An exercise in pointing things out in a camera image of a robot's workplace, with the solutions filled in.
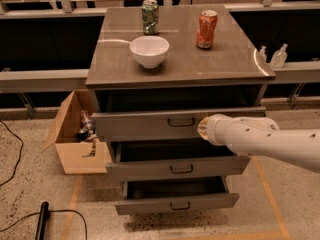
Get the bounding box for grey metal rail shelf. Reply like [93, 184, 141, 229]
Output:
[0, 69, 89, 93]

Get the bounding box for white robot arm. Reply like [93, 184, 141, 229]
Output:
[197, 114, 320, 173]

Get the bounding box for grey middle drawer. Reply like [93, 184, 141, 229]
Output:
[106, 138, 250, 181]

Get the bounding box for green soda can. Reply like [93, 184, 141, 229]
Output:
[142, 0, 159, 35]

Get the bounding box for grey drawer cabinet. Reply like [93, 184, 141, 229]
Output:
[85, 4, 277, 172]

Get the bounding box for white ceramic bowl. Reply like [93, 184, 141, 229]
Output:
[130, 36, 170, 68]

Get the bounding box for crumpled items in box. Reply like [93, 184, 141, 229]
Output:
[77, 110, 98, 142]

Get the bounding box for orange soda can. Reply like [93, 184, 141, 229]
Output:
[196, 9, 218, 49]

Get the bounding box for grey drawer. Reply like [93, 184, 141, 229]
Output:
[92, 107, 266, 142]
[115, 176, 239, 215]
[106, 138, 250, 181]

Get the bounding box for black cylindrical floor object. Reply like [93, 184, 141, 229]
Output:
[35, 201, 50, 240]

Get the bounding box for open cardboard box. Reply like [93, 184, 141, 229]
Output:
[43, 89, 111, 174]

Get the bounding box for grey top drawer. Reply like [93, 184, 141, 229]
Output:
[92, 107, 266, 142]

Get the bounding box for black floor cable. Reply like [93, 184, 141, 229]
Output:
[0, 120, 25, 187]

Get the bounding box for small clear pump bottle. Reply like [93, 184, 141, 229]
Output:
[259, 46, 267, 62]

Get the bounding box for grey bottom drawer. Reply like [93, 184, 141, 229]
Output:
[115, 176, 239, 215]

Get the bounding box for clear sanitizer pump bottle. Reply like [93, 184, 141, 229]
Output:
[270, 44, 288, 68]

